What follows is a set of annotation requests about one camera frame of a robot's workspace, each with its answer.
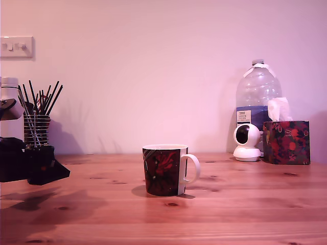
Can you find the dark floral tissue box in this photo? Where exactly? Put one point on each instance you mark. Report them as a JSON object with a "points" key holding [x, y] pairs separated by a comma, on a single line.
{"points": [[286, 143]]}

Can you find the striped stick holder jar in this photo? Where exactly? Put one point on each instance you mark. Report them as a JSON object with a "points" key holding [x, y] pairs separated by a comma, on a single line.
{"points": [[42, 130]]}

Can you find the black reed stick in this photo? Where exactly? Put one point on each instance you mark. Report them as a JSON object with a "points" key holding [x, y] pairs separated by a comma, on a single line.
{"points": [[46, 98], [52, 97], [55, 99], [26, 93], [33, 96]]}

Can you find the large clear water bottle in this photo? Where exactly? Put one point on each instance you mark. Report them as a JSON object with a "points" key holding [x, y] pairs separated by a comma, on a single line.
{"points": [[255, 92]]}

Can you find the white paper tissue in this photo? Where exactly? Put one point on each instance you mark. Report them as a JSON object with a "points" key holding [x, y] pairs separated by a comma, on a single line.
{"points": [[278, 108]]}

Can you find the small white round camera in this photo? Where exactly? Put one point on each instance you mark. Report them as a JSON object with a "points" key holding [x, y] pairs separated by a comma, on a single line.
{"points": [[246, 140]]}

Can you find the white wall light switch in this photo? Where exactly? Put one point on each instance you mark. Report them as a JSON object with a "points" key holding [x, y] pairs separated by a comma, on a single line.
{"points": [[18, 47]]}

